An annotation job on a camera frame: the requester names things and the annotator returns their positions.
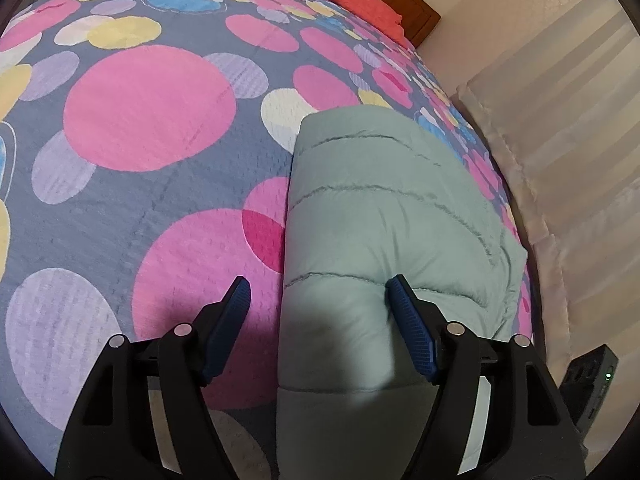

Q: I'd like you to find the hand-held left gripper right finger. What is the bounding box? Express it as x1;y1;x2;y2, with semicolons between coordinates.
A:
385;274;587;480

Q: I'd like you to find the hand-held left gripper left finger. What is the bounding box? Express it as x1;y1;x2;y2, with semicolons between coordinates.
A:
54;276;252;480

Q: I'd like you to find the light green quilted blanket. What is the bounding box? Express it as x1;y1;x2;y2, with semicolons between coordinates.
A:
276;106;529;480

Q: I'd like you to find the cream curtain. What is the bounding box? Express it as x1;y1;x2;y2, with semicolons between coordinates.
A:
450;0;640;461

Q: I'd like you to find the dotted colourful bed sheet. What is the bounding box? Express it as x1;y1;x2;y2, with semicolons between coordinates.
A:
0;0;536;480

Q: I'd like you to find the wooden headboard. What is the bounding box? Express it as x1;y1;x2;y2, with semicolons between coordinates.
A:
350;0;442;46

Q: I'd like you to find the red pillow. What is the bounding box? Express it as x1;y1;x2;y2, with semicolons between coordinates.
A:
260;0;406;43

